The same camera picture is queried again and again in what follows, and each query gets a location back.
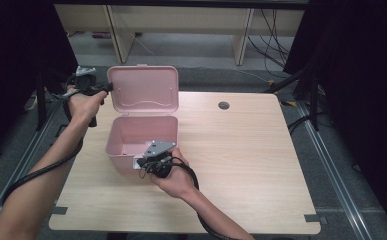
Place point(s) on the black curtain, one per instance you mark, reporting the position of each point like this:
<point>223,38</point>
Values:
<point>364,66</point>
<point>14,50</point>

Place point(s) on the person's left hand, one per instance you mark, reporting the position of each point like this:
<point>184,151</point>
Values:
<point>82,108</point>

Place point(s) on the grey tape piece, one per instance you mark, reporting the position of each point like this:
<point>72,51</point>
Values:
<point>59,210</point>
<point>314,218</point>

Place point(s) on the black metal stand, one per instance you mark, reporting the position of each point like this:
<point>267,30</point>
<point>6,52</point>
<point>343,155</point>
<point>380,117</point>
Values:
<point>314,100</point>
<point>41,106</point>

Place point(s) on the person's right hand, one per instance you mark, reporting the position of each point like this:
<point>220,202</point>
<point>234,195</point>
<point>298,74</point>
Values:
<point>179,181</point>

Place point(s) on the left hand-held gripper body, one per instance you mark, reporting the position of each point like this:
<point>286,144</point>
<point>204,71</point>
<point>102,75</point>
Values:
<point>86,83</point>

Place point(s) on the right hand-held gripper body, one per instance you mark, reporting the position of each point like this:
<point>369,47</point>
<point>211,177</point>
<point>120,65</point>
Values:
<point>159,148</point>

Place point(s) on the pink storage box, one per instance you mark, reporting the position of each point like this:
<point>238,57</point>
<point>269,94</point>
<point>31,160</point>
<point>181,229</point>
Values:
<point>142,90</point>

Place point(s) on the metal floor rail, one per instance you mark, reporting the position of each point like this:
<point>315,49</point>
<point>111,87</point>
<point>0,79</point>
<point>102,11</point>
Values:
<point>31,146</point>
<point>329,166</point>

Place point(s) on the beige wooden desk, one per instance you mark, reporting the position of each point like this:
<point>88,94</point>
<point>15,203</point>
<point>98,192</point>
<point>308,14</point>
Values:
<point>181,20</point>

